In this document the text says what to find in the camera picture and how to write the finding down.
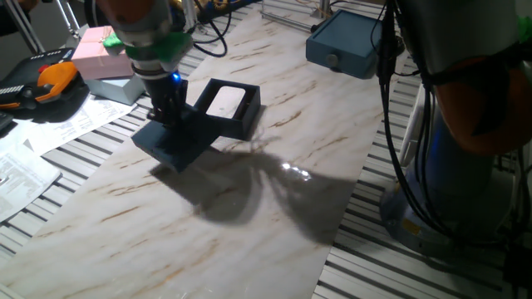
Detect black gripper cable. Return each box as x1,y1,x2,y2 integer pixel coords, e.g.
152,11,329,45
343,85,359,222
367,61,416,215
191,0,230,59

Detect pink gift box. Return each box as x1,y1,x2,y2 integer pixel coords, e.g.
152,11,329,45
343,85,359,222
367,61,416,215
71,25,135,81

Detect teal drawer box with knob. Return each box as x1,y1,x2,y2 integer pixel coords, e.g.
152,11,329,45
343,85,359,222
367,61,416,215
306,8,384,80

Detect large printed paper sheet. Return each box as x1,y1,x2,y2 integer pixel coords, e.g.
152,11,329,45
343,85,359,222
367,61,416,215
24,93,138,157

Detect grey tripod leg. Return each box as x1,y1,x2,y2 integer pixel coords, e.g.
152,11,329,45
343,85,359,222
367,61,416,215
3,0,45,55
56,0,82,42

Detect small printed paper sheet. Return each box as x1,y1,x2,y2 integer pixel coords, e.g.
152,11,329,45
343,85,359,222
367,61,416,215
0,143,62,223

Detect black orange teach pendant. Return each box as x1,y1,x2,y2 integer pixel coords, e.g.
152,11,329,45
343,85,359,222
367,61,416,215
0,47,83,113

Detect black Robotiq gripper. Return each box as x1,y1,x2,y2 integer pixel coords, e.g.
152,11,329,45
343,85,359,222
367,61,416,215
143,74,189,126

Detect white flat item with print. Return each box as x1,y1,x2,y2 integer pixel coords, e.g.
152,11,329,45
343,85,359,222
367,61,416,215
205,85,248,120

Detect black cable bundle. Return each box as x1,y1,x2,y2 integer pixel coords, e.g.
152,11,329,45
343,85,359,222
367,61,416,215
371,0,452,236

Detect light blue gift box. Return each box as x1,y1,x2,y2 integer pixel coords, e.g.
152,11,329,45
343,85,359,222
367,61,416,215
85,74,147,106

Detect marble pattern table mat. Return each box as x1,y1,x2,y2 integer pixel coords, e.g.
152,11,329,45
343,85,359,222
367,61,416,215
0,2,411,299

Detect dark blue ribboned box lid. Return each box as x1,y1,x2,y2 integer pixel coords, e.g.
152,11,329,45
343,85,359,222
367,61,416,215
131,102,222,174

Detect dark blue gift box base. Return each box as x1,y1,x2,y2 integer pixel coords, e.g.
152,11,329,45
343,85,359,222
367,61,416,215
193,77,262,142

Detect metal rod stand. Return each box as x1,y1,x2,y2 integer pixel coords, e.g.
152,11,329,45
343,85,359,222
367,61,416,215
260,0,333,33

